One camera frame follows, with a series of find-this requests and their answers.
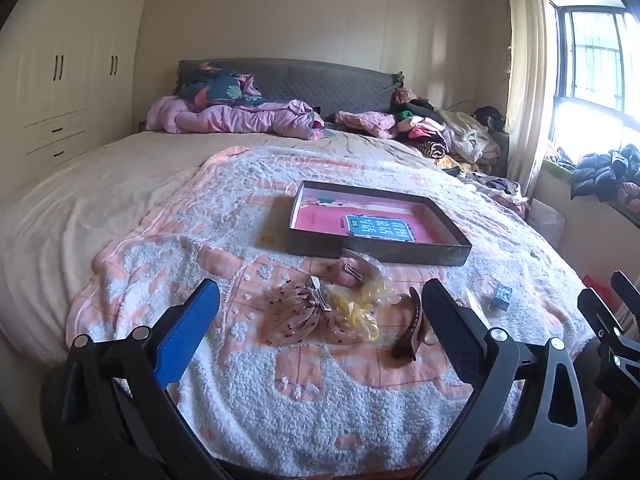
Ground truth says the pile of mixed clothes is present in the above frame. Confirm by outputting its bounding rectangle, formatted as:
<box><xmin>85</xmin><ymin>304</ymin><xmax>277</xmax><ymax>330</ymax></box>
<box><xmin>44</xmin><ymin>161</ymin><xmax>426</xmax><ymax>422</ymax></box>
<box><xmin>390</xmin><ymin>87</ymin><xmax>506</xmax><ymax>176</ymax></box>

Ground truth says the dark floral patterned pillow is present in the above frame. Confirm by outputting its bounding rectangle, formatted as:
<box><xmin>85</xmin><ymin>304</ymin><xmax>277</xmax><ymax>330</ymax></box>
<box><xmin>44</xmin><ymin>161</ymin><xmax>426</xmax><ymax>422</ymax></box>
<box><xmin>175</xmin><ymin>62</ymin><xmax>263</xmax><ymax>108</ymax></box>

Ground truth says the pink fabric hair clip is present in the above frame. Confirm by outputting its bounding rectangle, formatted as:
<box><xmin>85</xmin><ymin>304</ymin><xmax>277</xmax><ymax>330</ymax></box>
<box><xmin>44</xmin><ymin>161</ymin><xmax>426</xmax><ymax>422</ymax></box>
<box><xmin>327</xmin><ymin>255</ymin><xmax>369</xmax><ymax>289</ymax></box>

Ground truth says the pink knitted garment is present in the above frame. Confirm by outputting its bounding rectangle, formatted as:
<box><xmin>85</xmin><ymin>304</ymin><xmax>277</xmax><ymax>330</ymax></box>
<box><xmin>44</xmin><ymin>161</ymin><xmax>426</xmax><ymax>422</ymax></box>
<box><xmin>334</xmin><ymin>111</ymin><xmax>398</xmax><ymax>140</ymax></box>

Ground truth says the cream curtain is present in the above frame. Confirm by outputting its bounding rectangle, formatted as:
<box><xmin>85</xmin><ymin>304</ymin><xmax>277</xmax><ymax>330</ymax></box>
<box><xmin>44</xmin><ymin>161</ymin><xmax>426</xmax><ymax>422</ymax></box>
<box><xmin>505</xmin><ymin>0</ymin><xmax>558</xmax><ymax>196</ymax></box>

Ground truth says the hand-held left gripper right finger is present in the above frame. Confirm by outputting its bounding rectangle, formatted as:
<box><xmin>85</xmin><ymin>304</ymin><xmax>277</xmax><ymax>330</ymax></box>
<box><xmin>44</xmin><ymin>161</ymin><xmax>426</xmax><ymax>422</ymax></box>
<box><xmin>422</xmin><ymin>278</ymin><xmax>588</xmax><ymax>480</ymax></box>

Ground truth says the pink and white fleece blanket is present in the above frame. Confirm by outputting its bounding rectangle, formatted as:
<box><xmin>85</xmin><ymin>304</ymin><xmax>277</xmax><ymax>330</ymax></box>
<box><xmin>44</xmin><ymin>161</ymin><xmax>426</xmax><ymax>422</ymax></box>
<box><xmin>67</xmin><ymin>146</ymin><xmax>596</xmax><ymax>476</ymax></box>

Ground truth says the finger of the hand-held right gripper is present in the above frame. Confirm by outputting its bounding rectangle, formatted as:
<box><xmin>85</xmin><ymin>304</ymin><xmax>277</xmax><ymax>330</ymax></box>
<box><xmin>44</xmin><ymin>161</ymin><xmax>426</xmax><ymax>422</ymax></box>
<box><xmin>611</xmin><ymin>271</ymin><xmax>640</xmax><ymax>311</ymax></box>
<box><xmin>577</xmin><ymin>287</ymin><xmax>640</xmax><ymax>411</ymax></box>

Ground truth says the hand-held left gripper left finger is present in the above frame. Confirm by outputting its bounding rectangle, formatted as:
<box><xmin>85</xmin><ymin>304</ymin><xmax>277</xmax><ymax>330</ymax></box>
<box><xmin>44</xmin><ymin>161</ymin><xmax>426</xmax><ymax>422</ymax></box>
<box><xmin>62</xmin><ymin>278</ymin><xmax>226</xmax><ymax>480</ymax></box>

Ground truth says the black bag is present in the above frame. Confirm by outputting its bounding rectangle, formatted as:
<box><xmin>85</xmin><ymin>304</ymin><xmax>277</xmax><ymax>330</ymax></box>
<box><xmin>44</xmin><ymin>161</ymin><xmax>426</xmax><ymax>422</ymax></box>
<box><xmin>472</xmin><ymin>106</ymin><xmax>506</xmax><ymax>131</ymax></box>

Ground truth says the cream built-in wardrobe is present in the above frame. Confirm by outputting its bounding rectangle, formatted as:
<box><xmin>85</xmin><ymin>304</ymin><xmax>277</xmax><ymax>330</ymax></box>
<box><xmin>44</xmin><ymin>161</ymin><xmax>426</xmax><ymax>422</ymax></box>
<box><xmin>0</xmin><ymin>0</ymin><xmax>156</xmax><ymax>191</ymax></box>

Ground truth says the dark padded jacket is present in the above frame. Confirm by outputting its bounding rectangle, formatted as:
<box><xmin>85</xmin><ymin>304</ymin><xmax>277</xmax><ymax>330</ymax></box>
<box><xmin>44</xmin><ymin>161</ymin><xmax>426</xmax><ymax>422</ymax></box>
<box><xmin>570</xmin><ymin>144</ymin><xmax>640</xmax><ymax>203</ymax></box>

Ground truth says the pink quilt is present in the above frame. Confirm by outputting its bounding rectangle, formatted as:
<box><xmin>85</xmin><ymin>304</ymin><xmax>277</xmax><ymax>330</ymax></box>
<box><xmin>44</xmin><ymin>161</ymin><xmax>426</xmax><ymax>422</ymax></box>
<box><xmin>146</xmin><ymin>96</ymin><xmax>326</xmax><ymax>141</ymax></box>

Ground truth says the grey quilted headboard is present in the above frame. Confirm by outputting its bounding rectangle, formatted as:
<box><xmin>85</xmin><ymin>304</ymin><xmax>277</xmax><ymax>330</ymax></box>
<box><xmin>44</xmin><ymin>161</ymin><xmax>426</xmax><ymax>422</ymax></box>
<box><xmin>176</xmin><ymin>59</ymin><xmax>405</xmax><ymax>116</ymax></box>

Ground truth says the dark shallow cardboard box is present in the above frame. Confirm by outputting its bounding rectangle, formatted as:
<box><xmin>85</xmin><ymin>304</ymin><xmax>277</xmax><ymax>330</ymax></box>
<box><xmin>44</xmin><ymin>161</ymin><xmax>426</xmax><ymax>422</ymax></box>
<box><xmin>288</xmin><ymin>180</ymin><xmax>473</xmax><ymax>267</ymax></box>

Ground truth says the dotted beige bow hair clip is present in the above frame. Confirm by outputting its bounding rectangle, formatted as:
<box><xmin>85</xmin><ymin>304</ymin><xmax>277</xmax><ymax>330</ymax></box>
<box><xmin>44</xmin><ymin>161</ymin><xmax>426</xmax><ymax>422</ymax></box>
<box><xmin>265</xmin><ymin>277</ymin><xmax>371</xmax><ymax>347</ymax></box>

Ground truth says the heap of bedside clothes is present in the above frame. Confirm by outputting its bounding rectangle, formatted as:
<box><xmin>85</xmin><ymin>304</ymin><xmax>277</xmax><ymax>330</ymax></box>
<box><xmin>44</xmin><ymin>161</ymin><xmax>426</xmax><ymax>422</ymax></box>
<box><xmin>460</xmin><ymin>170</ymin><xmax>531</xmax><ymax>218</ymax></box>

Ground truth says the clear bag of cream clips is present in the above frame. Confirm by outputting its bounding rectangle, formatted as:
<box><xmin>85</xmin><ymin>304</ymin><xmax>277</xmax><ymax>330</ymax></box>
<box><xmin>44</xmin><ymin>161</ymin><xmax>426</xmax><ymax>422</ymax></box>
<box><xmin>357</xmin><ymin>260</ymin><xmax>402</xmax><ymax>307</ymax></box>

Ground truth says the pink book with blue label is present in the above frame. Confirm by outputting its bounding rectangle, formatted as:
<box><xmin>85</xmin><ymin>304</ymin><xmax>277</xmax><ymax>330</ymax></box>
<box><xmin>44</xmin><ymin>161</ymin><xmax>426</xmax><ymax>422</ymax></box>
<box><xmin>295</xmin><ymin>195</ymin><xmax>453</xmax><ymax>247</ymax></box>

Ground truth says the bag of yellow hair ties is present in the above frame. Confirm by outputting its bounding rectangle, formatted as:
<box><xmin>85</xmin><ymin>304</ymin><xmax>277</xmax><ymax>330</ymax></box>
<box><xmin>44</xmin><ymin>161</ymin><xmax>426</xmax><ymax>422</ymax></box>
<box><xmin>327</xmin><ymin>290</ymin><xmax>382</xmax><ymax>342</ymax></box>

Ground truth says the blue plastic box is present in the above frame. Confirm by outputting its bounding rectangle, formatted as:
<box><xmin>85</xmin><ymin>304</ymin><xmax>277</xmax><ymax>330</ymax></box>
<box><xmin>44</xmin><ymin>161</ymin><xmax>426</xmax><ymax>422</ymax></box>
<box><xmin>490</xmin><ymin>284</ymin><xmax>514</xmax><ymax>311</ymax></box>

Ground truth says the maroon oval hair clip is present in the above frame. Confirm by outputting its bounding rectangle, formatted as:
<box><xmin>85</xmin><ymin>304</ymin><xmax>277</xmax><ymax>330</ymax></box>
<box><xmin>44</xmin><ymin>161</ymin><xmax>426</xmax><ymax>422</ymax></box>
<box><xmin>390</xmin><ymin>287</ymin><xmax>427</xmax><ymax>364</ymax></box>

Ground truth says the window with metal bars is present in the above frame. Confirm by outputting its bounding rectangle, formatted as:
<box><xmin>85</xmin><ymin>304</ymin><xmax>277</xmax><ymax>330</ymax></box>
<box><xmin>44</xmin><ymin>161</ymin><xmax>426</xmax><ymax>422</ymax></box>
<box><xmin>550</xmin><ymin>0</ymin><xmax>640</xmax><ymax>146</ymax></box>

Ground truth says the white plastic bag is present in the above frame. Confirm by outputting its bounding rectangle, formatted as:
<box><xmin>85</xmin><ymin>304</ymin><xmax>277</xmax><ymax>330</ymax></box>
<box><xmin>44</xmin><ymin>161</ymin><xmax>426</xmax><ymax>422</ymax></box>
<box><xmin>529</xmin><ymin>199</ymin><xmax>567</xmax><ymax>247</ymax></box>

